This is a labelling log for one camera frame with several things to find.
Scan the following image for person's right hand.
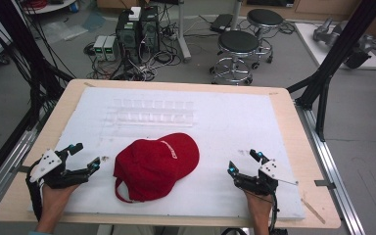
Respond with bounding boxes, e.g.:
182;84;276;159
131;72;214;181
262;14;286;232
243;189;273;220

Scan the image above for thin wooden stick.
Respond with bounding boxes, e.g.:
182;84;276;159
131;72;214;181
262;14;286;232
300;197;327;225

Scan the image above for aluminium rail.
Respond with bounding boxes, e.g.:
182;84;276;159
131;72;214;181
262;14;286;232
294;100;367;235
0;127;39;220

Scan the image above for flat black case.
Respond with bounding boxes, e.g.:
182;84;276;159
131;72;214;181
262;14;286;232
209;13;235;34

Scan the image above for black computer tower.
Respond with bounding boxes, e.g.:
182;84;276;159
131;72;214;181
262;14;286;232
139;5;162;55
115;9;142;65

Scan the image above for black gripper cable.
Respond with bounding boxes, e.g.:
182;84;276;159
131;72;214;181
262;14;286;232
267;191;281;233
24;167;44;221

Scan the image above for red baseball cap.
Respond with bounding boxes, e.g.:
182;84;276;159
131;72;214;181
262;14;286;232
113;131;201;204

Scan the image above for clear plastic compartment tray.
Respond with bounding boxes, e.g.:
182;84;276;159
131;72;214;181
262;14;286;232
102;97;198;130

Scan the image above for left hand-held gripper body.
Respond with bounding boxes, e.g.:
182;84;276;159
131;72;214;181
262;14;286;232
28;148;90;190

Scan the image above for grey desk leg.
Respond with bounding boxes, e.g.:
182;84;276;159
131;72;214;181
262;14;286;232
175;0;193;64

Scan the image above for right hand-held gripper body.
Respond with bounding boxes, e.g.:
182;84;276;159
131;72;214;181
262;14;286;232
234;159;287;197

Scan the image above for grey power supply unit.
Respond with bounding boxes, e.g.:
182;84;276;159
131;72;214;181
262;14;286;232
103;35;120;63
92;34;109;62

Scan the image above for black round stool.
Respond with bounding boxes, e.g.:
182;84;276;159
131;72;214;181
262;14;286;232
246;8;285;71
209;29;261;87

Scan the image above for tangle of floor cables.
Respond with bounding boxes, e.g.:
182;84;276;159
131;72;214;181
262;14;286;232
83;19;182;82

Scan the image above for person's left hand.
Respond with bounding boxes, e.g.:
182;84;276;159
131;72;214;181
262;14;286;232
39;182;80;227

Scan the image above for white box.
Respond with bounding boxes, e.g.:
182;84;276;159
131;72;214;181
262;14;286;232
128;6;143;23

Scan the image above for grey tape strip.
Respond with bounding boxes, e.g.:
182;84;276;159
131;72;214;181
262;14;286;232
313;178;337;190

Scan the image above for white floor board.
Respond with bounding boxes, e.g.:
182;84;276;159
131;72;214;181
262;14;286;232
294;22;376;71

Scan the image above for black metal frame post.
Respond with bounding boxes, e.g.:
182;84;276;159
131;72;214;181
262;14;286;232
286;0;376;143
0;0;74;132

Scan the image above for white foam mat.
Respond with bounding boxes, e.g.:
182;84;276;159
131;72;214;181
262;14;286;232
28;86;306;220

